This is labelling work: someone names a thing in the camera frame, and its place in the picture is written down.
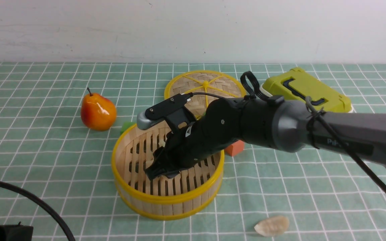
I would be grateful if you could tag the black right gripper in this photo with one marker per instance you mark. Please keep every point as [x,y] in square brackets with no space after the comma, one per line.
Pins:
[185,148]

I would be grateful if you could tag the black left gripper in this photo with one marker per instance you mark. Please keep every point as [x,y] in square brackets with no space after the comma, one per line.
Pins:
[16,232]

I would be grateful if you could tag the white dumpling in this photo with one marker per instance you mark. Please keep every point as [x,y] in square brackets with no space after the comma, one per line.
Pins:
[272,226]

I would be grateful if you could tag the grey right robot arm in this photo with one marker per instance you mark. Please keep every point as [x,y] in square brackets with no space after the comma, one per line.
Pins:
[281,125]

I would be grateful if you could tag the bamboo steamer tray yellow rim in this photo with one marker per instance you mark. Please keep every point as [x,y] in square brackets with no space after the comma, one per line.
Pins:
[163,198]

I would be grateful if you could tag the woven bamboo steamer lid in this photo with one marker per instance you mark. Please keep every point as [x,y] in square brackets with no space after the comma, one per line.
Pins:
[206,81]

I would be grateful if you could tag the small green block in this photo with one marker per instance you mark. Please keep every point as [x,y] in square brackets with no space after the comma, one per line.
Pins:
[126,126]

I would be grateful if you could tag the orange foam cube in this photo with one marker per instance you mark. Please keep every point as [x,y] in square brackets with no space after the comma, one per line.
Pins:
[235,148]

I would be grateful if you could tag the orange red toy pear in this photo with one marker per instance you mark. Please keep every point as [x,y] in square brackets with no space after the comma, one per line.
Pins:
[97,112]

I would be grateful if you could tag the green checkered tablecloth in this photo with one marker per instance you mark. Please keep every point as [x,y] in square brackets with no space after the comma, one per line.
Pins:
[46,149]

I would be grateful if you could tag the green lidded white box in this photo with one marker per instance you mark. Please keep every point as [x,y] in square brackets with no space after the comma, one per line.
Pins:
[297,84]

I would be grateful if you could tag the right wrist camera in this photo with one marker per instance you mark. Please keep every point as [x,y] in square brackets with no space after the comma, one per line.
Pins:
[171,110]

